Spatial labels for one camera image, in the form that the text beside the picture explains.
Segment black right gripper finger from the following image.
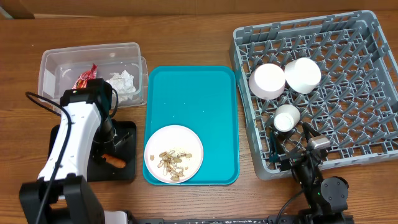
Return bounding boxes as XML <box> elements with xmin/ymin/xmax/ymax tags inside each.
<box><xmin>269</xmin><ymin>131</ymin><xmax>285</xmax><ymax>162</ymax></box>
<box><xmin>302</xmin><ymin>122</ymin><xmax>325</xmax><ymax>140</ymax></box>

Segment orange carrot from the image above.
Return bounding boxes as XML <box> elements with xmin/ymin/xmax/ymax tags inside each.
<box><xmin>102</xmin><ymin>154</ymin><xmax>126</xmax><ymax>169</ymax></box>

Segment white cup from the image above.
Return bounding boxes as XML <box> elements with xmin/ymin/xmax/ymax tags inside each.
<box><xmin>274</xmin><ymin>105</ymin><xmax>300</xmax><ymax>132</ymax></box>

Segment white tissue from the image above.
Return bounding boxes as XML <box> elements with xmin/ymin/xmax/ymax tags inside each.
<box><xmin>106</xmin><ymin>70</ymin><xmax>136</xmax><ymax>102</ymax></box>

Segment pink plate with food scraps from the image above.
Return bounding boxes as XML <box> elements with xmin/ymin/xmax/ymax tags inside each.
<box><xmin>144</xmin><ymin>125</ymin><xmax>204</xmax><ymax>184</ymax></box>

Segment white bowl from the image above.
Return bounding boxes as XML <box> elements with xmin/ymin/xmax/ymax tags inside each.
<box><xmin>284</xmin><ymin>57</ymin><xmax>322</xmax><ymax>94</ymax></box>

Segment red snack wrapper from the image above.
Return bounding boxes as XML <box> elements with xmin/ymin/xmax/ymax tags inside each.
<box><xmin>73</xmin><ymin>64</ymin><xmax>98</xmax><ymax>89</ymax></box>

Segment pink bowl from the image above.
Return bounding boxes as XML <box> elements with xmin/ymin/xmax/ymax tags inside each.
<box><xmin>249</xmin><ymin>63</ymin><xmax>286</xmax><ymax>100</ymax></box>

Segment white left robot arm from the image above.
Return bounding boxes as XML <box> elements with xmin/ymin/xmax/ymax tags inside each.
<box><xmin>19</xmin><ymin>78</ymin><xmax>137</xmax><ymax>223</ymax></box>

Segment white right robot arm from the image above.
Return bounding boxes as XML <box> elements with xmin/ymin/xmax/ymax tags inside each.
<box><xmin>272</xmin><ymin>123</ymin><xmax>354</xmax><ymax>224</ymax></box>

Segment grey dishwasher rack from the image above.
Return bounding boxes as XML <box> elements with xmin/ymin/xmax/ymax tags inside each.
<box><xmin>230</xmin><ymin>11</ymin><xmax>397</xmax><ymax>180</ymax></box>

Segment black tray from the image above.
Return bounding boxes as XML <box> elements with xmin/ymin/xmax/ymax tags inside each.
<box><xmin>38</xmin><ymin>118</ymin><xmax>136</xmax><ymax>182</ymax></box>

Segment clear plastic container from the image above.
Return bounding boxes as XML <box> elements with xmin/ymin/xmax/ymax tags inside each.
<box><xmin>38</xmin><ymin>42</ymin><xmax>149</xmax><ymax>108</ymax></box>

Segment teal plastic tray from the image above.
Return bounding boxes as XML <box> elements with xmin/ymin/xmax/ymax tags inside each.
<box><xmin>144</xmin><ymin>65</ymin><xmax>239</xmax><ymax>185</ymax></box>

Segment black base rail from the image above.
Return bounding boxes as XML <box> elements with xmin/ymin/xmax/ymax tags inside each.
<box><xmin>102</xmin><ymin>210</ymin><xmax>355</xmax><ymax>224</ymax></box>

